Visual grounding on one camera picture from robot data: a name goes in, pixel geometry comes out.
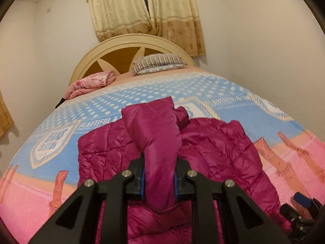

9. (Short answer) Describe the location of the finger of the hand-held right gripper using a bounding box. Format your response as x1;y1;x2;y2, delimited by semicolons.
293;193;312;209

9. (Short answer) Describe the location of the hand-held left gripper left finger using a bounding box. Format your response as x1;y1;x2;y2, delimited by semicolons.
29;156;147;244

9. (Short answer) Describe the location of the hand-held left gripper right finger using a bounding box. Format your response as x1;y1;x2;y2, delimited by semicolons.
174;158;292;244

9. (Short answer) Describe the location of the magenta quilted puffer jacket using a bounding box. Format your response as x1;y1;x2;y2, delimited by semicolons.
77;96;292;244

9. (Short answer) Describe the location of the printed blue pink blanket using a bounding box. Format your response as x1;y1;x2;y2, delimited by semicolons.
0;66;325;237

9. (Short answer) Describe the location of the folded pink floral blanket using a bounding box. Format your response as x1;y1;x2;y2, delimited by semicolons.
63;70;116;99

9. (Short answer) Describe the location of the striped pillow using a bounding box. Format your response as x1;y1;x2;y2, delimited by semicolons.
131;53;188;76

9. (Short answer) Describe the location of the cream wooden bed headboard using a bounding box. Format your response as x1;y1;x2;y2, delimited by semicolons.
69;34;197;85

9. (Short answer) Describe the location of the beige side curtain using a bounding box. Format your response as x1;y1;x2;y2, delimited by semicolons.
0;91;14;138

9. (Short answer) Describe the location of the beige floral window curtain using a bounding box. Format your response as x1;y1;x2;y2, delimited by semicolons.
85;0;206;57

